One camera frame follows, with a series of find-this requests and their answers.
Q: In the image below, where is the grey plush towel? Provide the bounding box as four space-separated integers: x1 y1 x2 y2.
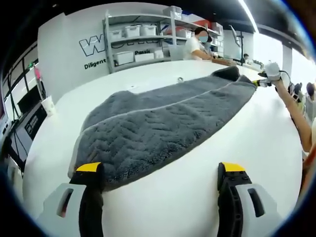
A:
68 65 259 192

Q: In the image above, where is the black flat monitor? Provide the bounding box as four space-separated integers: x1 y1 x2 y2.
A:
17 85 41 114

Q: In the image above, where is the wooden tray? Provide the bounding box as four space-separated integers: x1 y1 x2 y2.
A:
212 57 237 66

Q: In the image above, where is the black tripod stand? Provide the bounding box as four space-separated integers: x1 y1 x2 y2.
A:
228 24 245 62

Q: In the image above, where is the ceiling light strip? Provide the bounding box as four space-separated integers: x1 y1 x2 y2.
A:
238 0 260 34

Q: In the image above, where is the dark low counter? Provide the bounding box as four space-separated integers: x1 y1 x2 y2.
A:
9 102 47 163

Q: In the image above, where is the white paper cup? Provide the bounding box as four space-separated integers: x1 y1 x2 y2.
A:
40 95 56 117

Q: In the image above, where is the group of white storage bins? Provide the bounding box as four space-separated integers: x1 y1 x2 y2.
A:
108 6 223 65

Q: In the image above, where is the grey metal shelf unit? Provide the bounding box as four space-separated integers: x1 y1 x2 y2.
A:
102 6 224 74

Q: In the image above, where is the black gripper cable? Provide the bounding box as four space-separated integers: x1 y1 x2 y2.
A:
280 70 294 86

